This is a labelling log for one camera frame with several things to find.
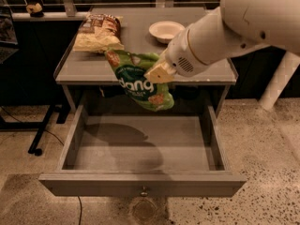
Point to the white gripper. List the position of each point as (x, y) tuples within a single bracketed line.
[(178, 56)]

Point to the green rice chip bag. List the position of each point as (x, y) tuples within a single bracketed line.
[(129, 69)]

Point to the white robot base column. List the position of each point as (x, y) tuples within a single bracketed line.
[(285, 70)]

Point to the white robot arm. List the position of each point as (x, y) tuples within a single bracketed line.
[(234, 28)]

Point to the brown yellow chip bag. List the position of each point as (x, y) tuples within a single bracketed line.
[(98, 33)]

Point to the grey open drawer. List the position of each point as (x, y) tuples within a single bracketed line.
[(115, 147)]

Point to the metal drawer knob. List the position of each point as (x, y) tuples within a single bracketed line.
[(144, 192)]

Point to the white bowl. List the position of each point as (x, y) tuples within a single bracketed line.
[(165, 31)]

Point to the small yellow object on ledge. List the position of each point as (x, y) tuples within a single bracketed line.
[(35, 10)]

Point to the dark shelf unit at left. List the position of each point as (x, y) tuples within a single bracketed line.
[(8, 40)]

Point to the black table leg frame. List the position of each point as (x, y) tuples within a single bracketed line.
[(38, 127)]

